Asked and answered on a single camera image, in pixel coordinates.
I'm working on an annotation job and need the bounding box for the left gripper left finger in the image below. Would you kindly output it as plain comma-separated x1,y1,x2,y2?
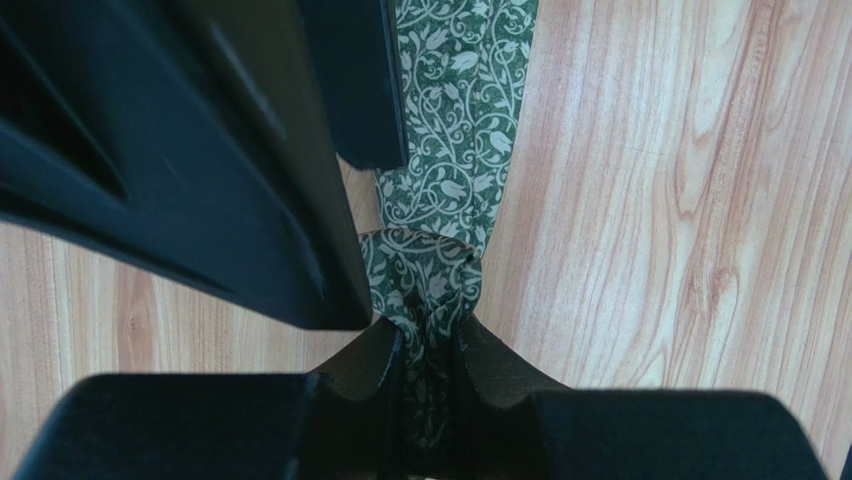
16,320,404,479

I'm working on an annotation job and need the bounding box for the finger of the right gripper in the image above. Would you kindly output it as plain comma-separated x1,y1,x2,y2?
1,1,372,331
298,0,409,170

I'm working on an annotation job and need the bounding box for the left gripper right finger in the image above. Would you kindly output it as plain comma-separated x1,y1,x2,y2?
455,318,825,479

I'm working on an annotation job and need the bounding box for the green floral patterned tie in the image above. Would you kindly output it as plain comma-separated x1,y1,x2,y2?
360,0,538,454

